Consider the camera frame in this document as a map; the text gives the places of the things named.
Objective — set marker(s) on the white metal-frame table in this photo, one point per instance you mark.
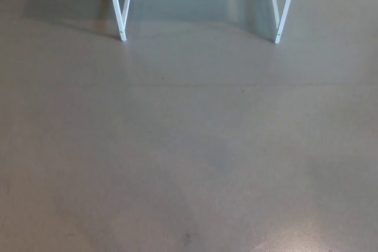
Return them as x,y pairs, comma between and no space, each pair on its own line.
118,13

